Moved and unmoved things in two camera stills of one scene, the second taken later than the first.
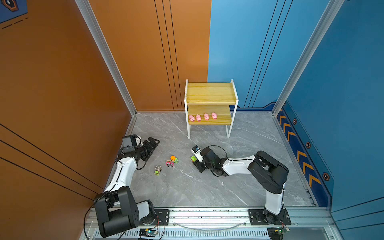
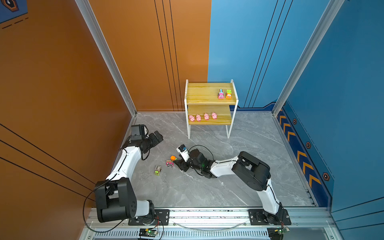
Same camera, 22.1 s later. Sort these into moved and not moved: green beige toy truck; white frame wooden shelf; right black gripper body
Moved: right black gripper body
Not moved: white frame wooden shelf; green beige toy truck
